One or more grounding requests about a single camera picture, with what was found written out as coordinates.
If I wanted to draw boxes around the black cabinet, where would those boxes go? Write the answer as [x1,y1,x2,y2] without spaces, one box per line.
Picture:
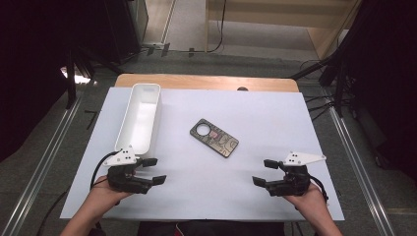
[103,0,149,65]

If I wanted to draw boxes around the black floor cable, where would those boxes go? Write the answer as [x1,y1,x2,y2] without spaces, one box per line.
[34,189,71,236]

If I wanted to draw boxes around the person's left hand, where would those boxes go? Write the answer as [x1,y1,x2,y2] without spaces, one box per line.
[86,176,136,214]

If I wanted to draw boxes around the black floor cables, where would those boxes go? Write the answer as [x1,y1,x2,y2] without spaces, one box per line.
[302,92,342,123]

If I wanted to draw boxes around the black hex key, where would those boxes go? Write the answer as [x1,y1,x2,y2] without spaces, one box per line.
[84,109,99,131]

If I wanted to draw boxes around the white plastic storage box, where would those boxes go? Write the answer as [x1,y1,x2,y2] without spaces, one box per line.
[113,83,163,159]

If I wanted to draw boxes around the black curtain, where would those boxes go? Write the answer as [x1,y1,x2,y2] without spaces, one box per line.
[0,0,112,162]
[337,0,417,181]

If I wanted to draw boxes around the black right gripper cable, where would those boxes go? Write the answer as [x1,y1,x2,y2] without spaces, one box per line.
[309,174,329,205]

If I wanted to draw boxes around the person's black jacket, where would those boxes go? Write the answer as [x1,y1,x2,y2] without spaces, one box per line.
[137,220,287,236]

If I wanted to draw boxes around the dark cartoon print phone case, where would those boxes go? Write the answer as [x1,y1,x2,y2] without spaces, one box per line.
[189,118,240,159]

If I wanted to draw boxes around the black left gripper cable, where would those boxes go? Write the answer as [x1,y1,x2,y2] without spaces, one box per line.
[89,149,120,192]

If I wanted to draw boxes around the black metal stand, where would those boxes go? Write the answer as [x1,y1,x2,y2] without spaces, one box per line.
[64,45,126,111]
[289,45,349,118]

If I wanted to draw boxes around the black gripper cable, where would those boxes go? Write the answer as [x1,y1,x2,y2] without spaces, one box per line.
[309,174,329,205]
[89,149,120,192]

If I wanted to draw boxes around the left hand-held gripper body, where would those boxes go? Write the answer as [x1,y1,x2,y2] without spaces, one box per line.
[102,145,155,195]

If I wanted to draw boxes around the metal floor rail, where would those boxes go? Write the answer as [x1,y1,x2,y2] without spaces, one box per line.
[328,106,399,236]
[0,96,84,236]

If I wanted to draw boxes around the person's right hand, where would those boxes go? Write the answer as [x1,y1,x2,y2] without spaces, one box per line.
[282,181,329,214]

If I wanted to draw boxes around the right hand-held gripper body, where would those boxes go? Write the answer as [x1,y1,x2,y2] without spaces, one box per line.
[265,150,328,198]

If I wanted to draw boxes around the black hanging cable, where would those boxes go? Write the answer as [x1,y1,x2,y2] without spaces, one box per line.
[188,0,228,54]

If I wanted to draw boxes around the light wooden shelf unit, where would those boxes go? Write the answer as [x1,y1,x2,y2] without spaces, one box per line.
[204,0,363,61]

